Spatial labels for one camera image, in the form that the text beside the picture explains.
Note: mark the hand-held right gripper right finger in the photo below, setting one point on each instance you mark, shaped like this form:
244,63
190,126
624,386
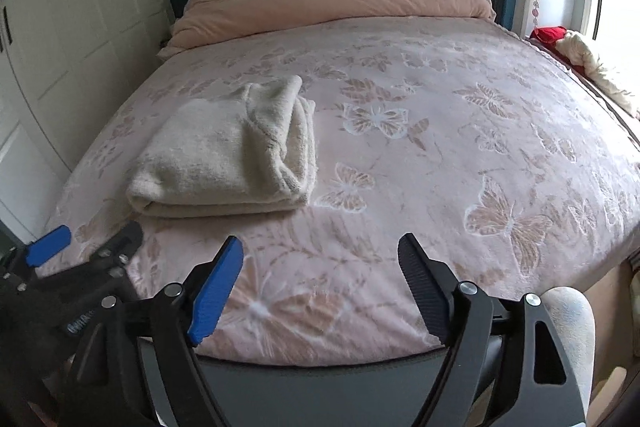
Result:
425,289

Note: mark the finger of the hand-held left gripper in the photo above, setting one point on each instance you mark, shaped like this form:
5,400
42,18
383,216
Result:
117,242
50,245

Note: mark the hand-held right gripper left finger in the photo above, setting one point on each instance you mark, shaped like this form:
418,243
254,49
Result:
216,297

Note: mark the white knit sweater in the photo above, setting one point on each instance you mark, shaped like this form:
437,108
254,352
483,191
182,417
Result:
200,157

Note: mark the pink butterfly print blanket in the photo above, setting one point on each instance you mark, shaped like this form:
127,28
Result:
425,157

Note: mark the person's leg in fuzzy trousers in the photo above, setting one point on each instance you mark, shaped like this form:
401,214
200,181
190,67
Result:
575,322

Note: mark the white wardrobe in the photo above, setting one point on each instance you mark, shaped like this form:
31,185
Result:
60,57

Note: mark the red cushion on windowsill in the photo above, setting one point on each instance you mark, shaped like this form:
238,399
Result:
547,36

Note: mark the cream crumpled cloth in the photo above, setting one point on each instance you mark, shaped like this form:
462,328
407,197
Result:
595,62

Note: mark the pink duvet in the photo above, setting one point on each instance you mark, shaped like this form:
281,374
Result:
325,2

